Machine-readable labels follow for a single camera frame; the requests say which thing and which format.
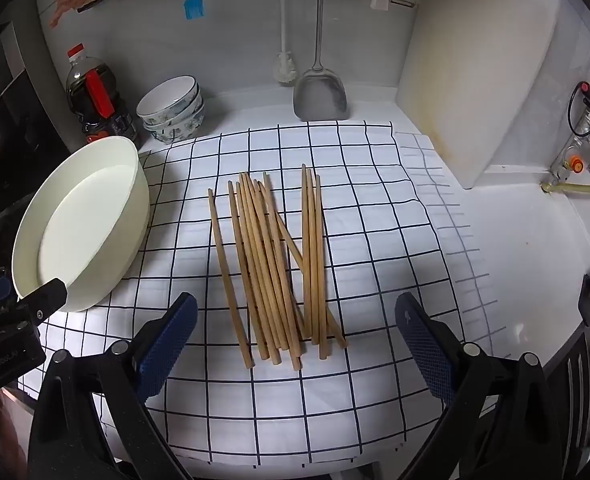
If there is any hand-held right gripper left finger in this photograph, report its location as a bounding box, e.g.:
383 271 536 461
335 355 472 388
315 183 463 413
27 292 198 480

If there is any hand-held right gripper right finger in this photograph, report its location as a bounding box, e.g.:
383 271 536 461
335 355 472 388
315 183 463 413
394 292 576 480

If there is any large cream bowl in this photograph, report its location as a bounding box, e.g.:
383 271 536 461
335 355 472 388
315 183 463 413
11 135 151 313

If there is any pile of wooden chopsticks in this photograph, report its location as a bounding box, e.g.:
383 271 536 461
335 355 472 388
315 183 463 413
207 162 349 372

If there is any white black-checked cloth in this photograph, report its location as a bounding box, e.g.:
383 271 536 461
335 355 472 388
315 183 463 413
17 120 491 468

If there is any black range hood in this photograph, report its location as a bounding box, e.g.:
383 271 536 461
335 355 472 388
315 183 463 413
0 0 73 221

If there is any dark sauce bottle red cap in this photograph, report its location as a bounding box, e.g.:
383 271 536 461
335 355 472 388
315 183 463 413
65 43 140 145

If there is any gas valve with red knob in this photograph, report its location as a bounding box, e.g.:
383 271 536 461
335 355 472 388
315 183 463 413
550 80 590 181

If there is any white cutting board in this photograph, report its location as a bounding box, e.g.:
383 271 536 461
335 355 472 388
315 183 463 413
394 0 562 191

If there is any metal spatula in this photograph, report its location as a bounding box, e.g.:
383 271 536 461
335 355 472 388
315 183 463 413
293 0 348 122

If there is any white dish brush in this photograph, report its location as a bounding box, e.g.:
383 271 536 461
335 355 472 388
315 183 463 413
274 0 298 86

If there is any yellow gas hose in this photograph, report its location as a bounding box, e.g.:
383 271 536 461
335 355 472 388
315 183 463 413
540 160 590 196

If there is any black cable loop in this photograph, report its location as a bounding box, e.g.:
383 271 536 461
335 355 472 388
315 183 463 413
568 81 590 137

